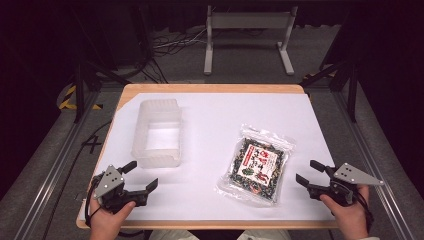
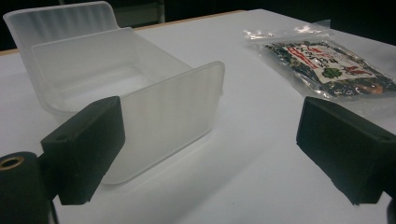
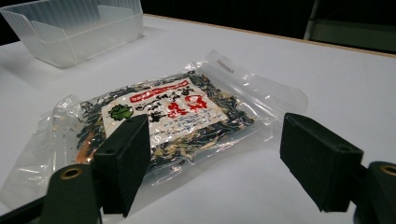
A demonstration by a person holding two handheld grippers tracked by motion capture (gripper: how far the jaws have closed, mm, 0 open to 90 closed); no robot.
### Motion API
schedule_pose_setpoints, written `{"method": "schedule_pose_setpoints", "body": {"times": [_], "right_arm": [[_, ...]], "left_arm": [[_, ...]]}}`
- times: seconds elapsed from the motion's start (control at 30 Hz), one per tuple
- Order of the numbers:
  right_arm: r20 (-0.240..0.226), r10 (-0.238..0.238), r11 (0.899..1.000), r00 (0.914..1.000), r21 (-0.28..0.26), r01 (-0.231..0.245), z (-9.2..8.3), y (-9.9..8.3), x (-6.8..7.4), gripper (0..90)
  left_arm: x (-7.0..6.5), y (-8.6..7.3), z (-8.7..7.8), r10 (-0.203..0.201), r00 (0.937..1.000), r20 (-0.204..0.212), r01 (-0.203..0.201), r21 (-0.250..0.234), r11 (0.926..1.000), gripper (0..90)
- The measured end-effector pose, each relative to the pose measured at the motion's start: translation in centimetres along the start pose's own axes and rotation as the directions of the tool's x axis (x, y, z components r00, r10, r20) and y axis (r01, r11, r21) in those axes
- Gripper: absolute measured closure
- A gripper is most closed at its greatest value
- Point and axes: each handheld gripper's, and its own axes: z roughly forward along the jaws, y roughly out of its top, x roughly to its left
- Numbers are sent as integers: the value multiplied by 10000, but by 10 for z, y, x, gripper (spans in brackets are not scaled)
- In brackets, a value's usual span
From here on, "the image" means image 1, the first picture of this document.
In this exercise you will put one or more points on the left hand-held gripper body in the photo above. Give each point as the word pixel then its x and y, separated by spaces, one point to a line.
pixel 108 181

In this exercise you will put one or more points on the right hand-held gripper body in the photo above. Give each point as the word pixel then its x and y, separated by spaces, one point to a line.
pixel 346 186

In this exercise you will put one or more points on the translucent plastic container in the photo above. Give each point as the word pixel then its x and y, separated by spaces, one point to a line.
pixel 158 160

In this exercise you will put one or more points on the clear snack packet red label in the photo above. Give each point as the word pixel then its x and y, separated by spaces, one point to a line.
pixel 256 166

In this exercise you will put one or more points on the person's right hand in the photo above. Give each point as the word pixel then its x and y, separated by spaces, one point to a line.
pixel 350 215

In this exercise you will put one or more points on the person's left hand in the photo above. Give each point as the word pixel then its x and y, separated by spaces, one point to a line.
pixel 106 218

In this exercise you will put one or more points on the black tape mark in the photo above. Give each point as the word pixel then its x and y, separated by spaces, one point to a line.
pixel 91 142

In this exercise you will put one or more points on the white paper sheet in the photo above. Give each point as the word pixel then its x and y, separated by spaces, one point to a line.
pixel 206 133

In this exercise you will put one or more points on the black metal stand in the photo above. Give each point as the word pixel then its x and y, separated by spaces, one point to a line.
pixel 353 90
pixel 79 86

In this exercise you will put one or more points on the grey metal stand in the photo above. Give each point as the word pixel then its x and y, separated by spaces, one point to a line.
pixel 250 20

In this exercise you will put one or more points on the aluminium rail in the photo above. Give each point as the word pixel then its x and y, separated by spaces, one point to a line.
pixel 50 180
pixel 373 160

